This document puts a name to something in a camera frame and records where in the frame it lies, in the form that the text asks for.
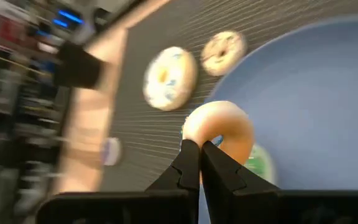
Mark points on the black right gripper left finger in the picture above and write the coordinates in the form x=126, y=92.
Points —
x=172, y=202

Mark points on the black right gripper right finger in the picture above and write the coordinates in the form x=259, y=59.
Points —
x=228, y=202

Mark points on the small green donut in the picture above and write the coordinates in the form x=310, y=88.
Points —
x=261, y=165

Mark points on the white donut with blue swirls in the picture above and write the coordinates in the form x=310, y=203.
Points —
x=112, y=151

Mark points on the pale green donut dark squiggle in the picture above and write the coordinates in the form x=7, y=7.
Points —
x=219, y=121

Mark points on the white donut with blue splotches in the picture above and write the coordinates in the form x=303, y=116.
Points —
x=169, y=91

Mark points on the small purple donut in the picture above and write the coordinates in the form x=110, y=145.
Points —
x=230, y=63

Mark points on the grey woven mat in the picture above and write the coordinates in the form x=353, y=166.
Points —
x=154, y=140

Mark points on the blue plate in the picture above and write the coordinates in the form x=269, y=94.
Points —
x=306, y=109

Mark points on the black plant pot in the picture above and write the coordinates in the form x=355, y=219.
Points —
x=79, y=65

